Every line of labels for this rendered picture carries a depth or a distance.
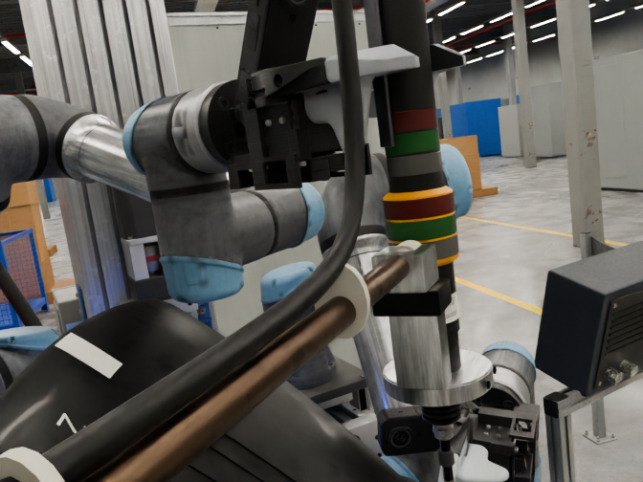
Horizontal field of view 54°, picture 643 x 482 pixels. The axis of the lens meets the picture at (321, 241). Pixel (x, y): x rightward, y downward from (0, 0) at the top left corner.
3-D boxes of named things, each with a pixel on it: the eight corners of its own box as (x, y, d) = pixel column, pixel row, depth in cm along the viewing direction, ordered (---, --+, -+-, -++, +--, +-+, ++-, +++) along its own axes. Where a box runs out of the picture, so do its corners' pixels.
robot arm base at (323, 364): (254, 376, 134) (248, 332, 133) (318, 357, 141) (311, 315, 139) (282, 397, 121) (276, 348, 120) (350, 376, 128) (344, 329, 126)
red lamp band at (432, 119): (431, 128, 36) (428, 107, 36) (375, 136, 38) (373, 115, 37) (444, 126, 39) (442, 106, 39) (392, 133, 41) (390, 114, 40)
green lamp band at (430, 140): (432, 151, 36) (431, 130, 36) (378, 157, 38) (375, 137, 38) (446, 147, 39) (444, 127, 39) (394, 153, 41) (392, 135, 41)
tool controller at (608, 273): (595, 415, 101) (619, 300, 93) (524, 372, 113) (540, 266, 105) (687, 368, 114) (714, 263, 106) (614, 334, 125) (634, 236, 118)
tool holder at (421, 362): (477, 427, 34) (460, 251, 33) (358, 418, 37) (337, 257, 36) (501, 365, 43) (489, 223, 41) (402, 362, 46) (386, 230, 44)
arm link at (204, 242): (283, 277, 65) (268, 172, 64) (210, 309, 56) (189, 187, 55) (227, 277, 70) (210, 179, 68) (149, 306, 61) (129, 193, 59)
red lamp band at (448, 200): (446, 217, 36) (444, 196, 36) (375, 222, 38) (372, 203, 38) (461, 207, 40) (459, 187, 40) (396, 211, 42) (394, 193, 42)
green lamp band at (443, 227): (448, 239, 37) (446, 219, 36) (377, 243, 38) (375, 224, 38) (463, 226, 40) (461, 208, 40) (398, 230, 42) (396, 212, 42)
